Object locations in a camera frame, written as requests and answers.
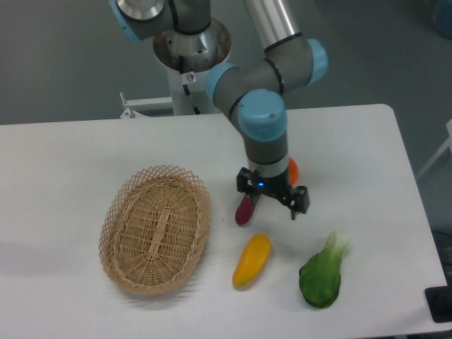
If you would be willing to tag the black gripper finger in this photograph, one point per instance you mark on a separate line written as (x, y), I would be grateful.
(249, 182)
(296, 199)

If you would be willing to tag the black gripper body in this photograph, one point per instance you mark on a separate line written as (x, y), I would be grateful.
(277, 187)

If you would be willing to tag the purple sweet potato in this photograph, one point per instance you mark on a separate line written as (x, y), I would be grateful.
(245, 210)

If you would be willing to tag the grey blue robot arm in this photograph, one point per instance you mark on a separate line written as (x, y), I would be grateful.
(251, 99)

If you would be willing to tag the orange tangerine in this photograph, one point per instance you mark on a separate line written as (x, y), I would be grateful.
(293, 172)

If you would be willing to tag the yellow mango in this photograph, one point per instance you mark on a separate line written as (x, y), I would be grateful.
(252, 261)

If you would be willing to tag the green bok choy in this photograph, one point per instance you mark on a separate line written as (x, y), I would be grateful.
(319, 277)

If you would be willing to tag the woven wicker basket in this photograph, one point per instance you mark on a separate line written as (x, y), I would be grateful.
(155, 230)

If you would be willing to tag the white furniture leg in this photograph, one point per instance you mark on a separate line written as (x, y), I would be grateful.
(438, 158)

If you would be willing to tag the black device at edge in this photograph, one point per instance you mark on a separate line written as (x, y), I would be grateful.
(439, 303)

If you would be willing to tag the white base frame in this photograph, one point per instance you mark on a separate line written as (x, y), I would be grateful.
(144, 105)

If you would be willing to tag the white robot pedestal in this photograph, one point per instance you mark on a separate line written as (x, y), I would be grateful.
(188, 60)

